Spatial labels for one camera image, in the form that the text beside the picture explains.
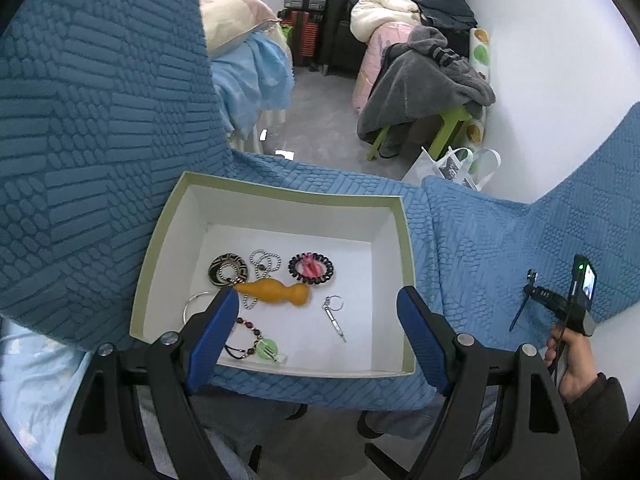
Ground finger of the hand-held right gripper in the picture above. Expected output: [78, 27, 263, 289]
[509, 269, 554, 333]

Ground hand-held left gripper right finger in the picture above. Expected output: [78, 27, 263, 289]
[396, 286, 581, 480]

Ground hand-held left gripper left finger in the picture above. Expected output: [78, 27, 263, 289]
[54, 287, 240, 480]

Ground thin silver bangle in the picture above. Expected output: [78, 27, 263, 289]
[182, 290, 214, 324]

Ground beaded cord with green pendant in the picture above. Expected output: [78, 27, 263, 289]
[223, 316, 289, 365]

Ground black patterned ring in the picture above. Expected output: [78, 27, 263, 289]
[208, 252, 249, 289]

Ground orange gourd ornament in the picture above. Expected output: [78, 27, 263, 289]
[235, 280, 311, 309]

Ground silver keyring screwdriver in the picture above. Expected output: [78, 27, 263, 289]
[322, 295, 349, 344]

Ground silver ball chain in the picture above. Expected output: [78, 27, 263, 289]
[243, 249, 282, 311]

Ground white box with green rim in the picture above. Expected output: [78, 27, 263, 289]
[129, 171, 417, 379]

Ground black spiral hair tie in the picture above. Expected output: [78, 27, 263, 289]
[287, 251, 334, 286]

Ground pink hair tie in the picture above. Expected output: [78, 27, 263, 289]
[299, 254, 323, 281]

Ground person's right forearm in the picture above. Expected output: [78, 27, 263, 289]
[565, 372, 632, 480]

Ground person's right hand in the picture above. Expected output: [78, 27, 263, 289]
[545, 325, 598, 405]

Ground person's grey trousers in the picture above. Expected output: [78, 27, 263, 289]
[135, 385, 496, 480]

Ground white carrier bag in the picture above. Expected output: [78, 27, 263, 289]
[402, 146, 501, 192]

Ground light blue patterned cloth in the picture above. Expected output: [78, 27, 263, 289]
[0, 317, 96, 476]

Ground green stool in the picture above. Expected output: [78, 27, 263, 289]
[367, 105, 473, 161]

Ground blue quilted sofa cover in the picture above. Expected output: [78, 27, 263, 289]
[0, 0, 640, 406]

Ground grey fleece blanket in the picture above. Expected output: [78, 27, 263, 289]
[356, 26, 496, 156]

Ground white roll with coloured dots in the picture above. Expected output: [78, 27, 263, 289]
[462, 27, 494, 153]

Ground light blue bed sheet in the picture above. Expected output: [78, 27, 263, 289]
[210, 30, 295, 136]

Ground pink blanket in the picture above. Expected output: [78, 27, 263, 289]
[351, 22, 416, 111]

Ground dark blue jacket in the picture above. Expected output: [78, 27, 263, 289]
[402, 0, 478, 31]

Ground black suitcase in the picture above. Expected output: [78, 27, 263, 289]
[320, 0, 366, 69]

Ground cream and pink pillow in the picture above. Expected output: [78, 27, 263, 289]
[199, 0, 281, 60]

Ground red suitcase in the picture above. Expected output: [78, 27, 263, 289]
[287, 9, 323, 58]

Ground cream duvet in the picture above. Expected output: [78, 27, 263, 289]
[350, 0, 423, 43]

